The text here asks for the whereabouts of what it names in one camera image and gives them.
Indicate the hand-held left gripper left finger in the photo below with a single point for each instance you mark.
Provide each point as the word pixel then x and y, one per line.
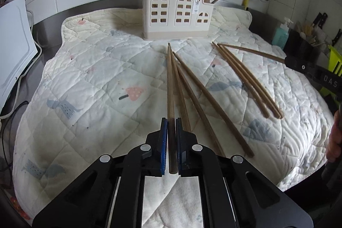
pixel 163 147

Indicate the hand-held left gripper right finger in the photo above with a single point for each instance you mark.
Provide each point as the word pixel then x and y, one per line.
pixel 178 147

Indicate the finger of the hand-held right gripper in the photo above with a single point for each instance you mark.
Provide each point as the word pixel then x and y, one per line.
pixel 299 65

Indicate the cream plastic utensil holder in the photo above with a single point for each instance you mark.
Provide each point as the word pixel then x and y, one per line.
pixel 171 30

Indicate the person's right hand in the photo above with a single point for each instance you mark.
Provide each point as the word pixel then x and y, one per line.
pixel 334 139

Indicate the black utensil container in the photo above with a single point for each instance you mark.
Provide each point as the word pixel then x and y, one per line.
pixel 299 47

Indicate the green plastic basket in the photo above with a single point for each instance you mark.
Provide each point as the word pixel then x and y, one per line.
pixel 334 57

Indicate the pale spoon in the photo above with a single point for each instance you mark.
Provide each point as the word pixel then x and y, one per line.
pixel 307 35

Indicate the blue soap pump bottle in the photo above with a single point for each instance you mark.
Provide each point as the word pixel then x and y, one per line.
pixel 280 35

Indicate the white quilted printed mat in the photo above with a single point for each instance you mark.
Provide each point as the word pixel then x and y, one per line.
pixel 93 70

